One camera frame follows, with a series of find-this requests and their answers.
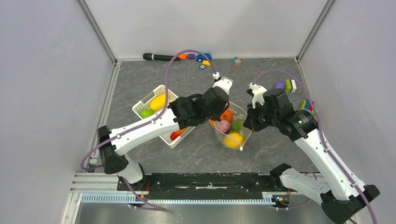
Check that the green white brick stack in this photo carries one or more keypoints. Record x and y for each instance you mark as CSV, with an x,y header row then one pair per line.
x,y
290,85

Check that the green toy grapes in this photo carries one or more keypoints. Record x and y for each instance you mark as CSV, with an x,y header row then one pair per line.
x,y
236,126

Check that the yellow toy brick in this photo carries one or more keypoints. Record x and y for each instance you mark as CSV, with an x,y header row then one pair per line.
x,y
206,63

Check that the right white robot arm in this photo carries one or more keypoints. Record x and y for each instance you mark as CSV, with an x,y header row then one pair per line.
x,y
342,194

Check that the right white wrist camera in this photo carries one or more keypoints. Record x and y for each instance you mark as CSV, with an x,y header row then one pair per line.
x,y
257,92

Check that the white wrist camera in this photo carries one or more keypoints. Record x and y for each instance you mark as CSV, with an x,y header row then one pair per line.
x,y
257,92
224,83

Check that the white perforated plastic basket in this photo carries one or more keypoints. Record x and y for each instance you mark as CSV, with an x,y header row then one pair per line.
x,y
145,104

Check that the clear zip top bag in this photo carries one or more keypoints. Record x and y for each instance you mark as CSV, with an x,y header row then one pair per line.
x,y
239,114

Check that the purple toy onion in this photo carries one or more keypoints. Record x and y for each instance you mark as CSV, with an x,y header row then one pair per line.
x,y
223,126

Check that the orange toy piece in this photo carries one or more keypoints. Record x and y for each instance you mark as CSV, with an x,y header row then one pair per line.
x,y
183,57

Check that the yellow toy lemon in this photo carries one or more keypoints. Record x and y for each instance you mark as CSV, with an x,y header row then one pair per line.
x,y
233,140

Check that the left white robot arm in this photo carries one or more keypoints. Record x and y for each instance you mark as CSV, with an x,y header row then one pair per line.
x,y
183,112

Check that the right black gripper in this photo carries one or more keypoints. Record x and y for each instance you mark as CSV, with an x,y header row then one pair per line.
x,y
251,122

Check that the multicolour brick stack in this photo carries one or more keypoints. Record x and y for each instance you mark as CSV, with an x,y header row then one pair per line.
x,y
306,105

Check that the black microphone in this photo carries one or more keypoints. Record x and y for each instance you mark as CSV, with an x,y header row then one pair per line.
x,y
156,57

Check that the blue toy car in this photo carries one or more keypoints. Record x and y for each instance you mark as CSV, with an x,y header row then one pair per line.
x,y
202,57

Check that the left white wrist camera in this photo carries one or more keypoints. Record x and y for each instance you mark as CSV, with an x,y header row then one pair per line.
x,y
224,83

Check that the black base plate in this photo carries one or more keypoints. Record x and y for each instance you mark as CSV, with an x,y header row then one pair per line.
x,y
207,185

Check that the white cable duct rail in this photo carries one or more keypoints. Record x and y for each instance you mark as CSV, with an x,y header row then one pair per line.
x,y
131,199

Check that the yellow toy mango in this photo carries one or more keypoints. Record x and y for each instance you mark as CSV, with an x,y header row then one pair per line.
x,y
158,102

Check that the orange toy pumpkin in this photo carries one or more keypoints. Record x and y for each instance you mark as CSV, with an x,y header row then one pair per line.
x,y
227,115

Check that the teal and wood cubes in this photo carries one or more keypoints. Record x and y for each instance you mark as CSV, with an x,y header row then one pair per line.
x,y
237,61

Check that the purple toy eggplant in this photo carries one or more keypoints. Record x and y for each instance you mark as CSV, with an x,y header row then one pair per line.
x,y
280,84

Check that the green toy pepper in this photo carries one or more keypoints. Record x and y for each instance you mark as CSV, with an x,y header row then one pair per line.
x,y
146,113

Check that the yellow butterfly toy block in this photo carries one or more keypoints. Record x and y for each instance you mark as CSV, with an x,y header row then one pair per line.
x,y
212,123

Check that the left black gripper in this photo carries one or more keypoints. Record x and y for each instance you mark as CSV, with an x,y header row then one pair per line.
x,y
217,117

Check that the red orange toy chili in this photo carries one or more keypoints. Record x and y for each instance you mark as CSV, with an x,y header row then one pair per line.
x,y
176,134

